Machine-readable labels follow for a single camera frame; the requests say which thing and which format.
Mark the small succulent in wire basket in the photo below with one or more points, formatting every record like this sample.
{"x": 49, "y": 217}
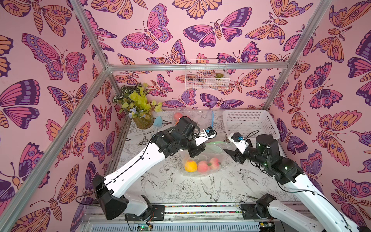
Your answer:
{"x": 219, "y": 75}

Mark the white wire wall basket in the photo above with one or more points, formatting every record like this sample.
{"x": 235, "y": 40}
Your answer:
{"x": 200, "y": 76}

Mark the potted green plant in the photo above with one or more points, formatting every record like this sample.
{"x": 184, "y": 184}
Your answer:
{"x": 134, "y": 103}

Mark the pink peach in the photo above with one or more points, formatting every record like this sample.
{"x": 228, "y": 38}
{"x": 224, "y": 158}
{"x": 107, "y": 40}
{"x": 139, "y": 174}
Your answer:
{"x": 203, "y": 167}
{"x": 214, "y": 163}
{"x": 178, "y": 116}

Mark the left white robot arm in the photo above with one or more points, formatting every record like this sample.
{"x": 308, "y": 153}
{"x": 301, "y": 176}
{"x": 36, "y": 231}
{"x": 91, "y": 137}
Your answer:
{"x": 111, "y": 190}

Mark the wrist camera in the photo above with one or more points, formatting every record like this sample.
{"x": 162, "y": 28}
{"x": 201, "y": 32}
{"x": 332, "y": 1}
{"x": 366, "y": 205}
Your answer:
{"x": 240, "y": 142}
{"x": 207, "y": 134}

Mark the white plastic basket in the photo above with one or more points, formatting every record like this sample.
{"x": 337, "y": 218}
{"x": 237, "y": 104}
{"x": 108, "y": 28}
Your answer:
{"x": 249, "y": 123}

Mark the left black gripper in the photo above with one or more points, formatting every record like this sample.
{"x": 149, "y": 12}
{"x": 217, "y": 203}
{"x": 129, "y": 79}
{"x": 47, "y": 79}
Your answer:
{"x": 195, "y": 146}

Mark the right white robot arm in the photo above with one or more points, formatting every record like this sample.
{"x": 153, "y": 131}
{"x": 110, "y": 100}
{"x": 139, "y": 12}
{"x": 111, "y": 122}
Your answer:
{"x": 327, "y": 217}

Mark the green printed zip bag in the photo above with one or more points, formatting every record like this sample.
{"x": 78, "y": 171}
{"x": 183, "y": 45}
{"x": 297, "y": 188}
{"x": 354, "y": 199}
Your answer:
{"x": 212, "y": 149}

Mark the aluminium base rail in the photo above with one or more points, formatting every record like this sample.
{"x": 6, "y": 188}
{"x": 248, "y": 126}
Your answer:
{"x": 202, "y": 217}

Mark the yellow bell pepper toy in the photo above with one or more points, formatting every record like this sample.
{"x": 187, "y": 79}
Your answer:
{"x": 191, "y": 166}

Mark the clear blue-zipper zip bag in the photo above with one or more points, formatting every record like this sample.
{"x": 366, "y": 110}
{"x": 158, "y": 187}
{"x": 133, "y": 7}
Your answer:
{"x": 203, "y": 118}

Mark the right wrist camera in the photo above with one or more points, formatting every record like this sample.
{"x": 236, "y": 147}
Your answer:
{"x": 240, "y": 142}

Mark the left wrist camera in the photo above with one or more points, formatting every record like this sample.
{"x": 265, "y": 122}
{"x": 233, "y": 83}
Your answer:
{"x": 207, "y": 134}

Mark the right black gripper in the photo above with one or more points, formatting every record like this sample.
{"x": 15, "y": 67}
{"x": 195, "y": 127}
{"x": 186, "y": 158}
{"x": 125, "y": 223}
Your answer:
{"x": 239, "y": 152}

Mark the aluminium frame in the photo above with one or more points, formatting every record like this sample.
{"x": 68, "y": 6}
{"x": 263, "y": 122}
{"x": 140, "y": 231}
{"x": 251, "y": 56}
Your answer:
{"x": 23, "y": 196}

